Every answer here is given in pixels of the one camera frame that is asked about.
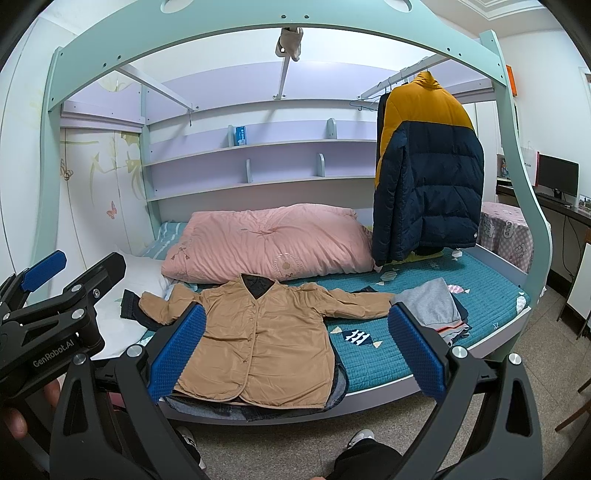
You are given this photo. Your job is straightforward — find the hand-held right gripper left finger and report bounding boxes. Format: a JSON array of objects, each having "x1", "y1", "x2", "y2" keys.
[{"x1": 48, "y1": 302, "x2": 207, "y2": 480}]

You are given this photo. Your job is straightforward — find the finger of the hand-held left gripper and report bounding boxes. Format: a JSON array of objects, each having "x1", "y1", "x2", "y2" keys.
[
  {"x1": 0, "y1": 252, "x2": 127, "y2": 340},
  {"x1": 0, "y1": 250, "x2": 68, "y2": 308}
]

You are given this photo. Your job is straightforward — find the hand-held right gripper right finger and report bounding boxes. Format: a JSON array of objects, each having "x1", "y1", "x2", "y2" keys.
[{"x1": 388, "y1": 302, "x2": 543, "y2": 480}]

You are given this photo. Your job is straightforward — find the navy grey sweatshirt orange stripes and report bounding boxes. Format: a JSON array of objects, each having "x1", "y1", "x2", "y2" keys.
[{"x1": 392, "y1": 277, "x2": 472, "y2": 349}]

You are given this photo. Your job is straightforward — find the tan jacket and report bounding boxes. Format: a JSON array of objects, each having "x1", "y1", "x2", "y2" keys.
[{"x1": 139, "y1": 274, "x2": 398, "y2": 411}]

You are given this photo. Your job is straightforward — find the person's left hand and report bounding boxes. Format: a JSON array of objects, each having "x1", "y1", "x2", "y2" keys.
[{"x1": 0, "y1": 382, "x2": 62, "y2": 441}]

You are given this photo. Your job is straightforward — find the teal quilted bed sheet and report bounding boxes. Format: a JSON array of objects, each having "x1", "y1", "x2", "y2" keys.
[{"x1": 139, "y1": 247, "x2": 532, "y2": 398}]

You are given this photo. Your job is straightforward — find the white pillow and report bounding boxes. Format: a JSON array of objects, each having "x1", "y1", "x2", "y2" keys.
[{"x1": 92, "y1": 251, "x2": 174, "y2": 361}]

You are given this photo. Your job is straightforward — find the dark navy cloth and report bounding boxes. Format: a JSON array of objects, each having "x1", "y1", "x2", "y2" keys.
[{"x1": 120, "y1": 289, "x2": 160, "y2": 332}]

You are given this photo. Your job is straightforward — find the light blue patterned pillow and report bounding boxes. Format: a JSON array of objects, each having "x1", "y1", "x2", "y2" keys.
[{"x1": 141, "y1": 220, "x2": 189, "y2": 259}]

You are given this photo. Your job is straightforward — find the white butterfly-print panel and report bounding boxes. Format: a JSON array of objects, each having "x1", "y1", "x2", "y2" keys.
[{"x1": 58, "y1": 124, "x2": 149, "y2": 259}]

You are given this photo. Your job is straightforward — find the dark denim jeans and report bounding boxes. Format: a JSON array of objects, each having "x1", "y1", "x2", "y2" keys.
[{"x1": 161, "y1": 351, "x2": 349, "y2": 423}]

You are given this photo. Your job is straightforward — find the person's left shoe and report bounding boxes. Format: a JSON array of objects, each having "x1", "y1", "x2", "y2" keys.
[{"x1": 175, "y1": 425, "x2": 207, "y2": 470}]

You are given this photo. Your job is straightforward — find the person's shoe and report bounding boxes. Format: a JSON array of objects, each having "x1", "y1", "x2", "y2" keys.
[
  {"x1": 175, "y1": 425, "x2": 207, "y2": 470},
  {"x1": 346, "y1": 428, "x2": 376, "y2": 450}
]

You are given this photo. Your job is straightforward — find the person's right shoe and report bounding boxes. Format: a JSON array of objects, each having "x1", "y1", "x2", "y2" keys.
[{"x1": 346, "y1": 428, "x2": 376, "y2": 450}]

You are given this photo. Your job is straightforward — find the yellow cloth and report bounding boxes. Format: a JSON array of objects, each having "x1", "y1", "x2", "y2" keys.
[{"x1": 402, "y1": 249, "x2": 446, "y2": 265}]

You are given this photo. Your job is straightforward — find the person's right leg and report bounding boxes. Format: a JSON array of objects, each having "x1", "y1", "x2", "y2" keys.
[{"x1": 323, "y1": 438, "x2": 407, "y2": 480}]

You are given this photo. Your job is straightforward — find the pink quilt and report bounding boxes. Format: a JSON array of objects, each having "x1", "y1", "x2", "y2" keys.
[{"x1": 161, "y1": 205, "x2": 376, "y2": 284}]

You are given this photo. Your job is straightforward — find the pink checked printed cover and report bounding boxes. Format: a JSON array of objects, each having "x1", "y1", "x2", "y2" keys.
[{"x1": 478, "y1": 202, "x2": 534, "y2": 273}]

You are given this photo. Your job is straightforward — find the navy yellow puffer jacket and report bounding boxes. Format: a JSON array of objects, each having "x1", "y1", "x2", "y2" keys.
[{"x1": 372, "y1": 71, "x2": 485, "y2": 267}]

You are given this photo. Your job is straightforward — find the white board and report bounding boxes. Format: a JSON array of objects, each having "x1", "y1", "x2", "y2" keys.
[{"x1": 556, "y1": 242, "x2": 591, "y2": 339}]

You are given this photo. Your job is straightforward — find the dark desk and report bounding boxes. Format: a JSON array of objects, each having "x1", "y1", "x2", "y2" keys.
[{"x1": 496, "y1": 179, "x2": 591, "y2": 324}]

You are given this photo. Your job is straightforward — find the white paper bag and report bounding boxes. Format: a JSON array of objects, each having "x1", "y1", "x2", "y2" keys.
[{"x1": 519, "y1": 145, "x2": 540, "y2": 188}]

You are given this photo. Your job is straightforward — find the black computer monitor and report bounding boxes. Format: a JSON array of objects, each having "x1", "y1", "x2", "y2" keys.
[{"x1": 538, "y1": 154, "x2": 580, "y2": 199}]

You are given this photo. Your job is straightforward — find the lavender wall shelf unit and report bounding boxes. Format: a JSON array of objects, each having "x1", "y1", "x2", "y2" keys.
[{"x1": 60, "y1": 60, "x2": 481, "y2": 204}]

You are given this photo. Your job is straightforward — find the wire clothes hanger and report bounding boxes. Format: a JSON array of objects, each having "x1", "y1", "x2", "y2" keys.
[{"x1": 349, "y1": 95, "x2": 380, "y2": 114}]

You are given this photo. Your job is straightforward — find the white clothes rail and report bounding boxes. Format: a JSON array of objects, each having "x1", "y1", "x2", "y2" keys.
[{"x1": 360, "y1": 54, "x2": 444, "y2": 99}]

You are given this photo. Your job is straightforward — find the mint green bunk bed frame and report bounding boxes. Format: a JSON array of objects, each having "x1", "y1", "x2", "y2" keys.
[{"x1": 39, "y1": 0, "x2": 552, "y2": 425}]

